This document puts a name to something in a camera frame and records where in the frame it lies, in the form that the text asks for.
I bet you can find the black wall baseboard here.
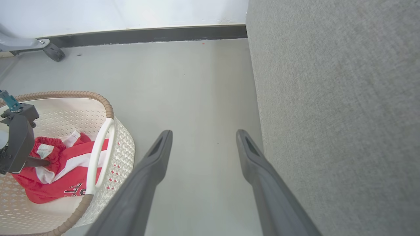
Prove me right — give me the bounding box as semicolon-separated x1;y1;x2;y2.
36;25;247;49

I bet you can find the teal connector on left gripper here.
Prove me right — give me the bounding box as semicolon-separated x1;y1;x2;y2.
0;89;22;112

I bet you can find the grey metal frame leg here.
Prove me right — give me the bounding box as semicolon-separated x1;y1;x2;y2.
0;23;51;56

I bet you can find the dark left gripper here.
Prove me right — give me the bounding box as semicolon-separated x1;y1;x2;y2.
0;103;50;175

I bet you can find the grey fabric sofa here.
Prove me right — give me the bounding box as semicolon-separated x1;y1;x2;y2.
245;0;420;236

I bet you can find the red white striped jersey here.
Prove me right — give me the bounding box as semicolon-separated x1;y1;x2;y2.
11;130;110;204

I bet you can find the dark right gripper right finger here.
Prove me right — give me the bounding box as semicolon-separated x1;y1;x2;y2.
236;129;322;236

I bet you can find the cream perforated basket brown rim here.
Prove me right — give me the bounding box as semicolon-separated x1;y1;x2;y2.
0;91;136;236

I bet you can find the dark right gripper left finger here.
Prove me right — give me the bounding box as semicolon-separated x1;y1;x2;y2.
85;130;173;236

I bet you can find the black caster wheel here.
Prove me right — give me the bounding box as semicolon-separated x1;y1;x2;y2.
43;43;65;62

